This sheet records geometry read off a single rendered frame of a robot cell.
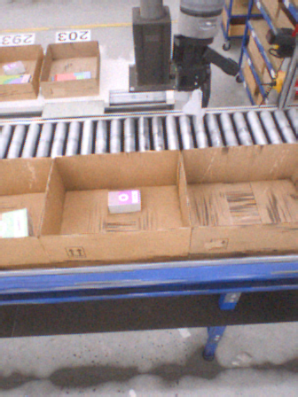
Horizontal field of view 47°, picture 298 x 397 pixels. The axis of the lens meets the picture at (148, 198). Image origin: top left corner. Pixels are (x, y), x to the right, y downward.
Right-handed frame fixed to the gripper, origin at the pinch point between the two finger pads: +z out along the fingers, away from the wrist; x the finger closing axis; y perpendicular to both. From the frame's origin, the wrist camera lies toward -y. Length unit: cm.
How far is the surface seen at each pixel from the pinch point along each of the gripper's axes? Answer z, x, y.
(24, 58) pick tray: 35, -135, 46
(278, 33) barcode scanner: 2, -53, -58
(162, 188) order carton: 32.3, -7.7, 4.9
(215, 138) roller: 40, -40, -31
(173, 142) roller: 41, -44, -12
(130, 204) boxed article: 30.1, -1.0, 17.7
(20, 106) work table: 42, -93, 51
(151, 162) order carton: 21.2, -8.8, 9.0
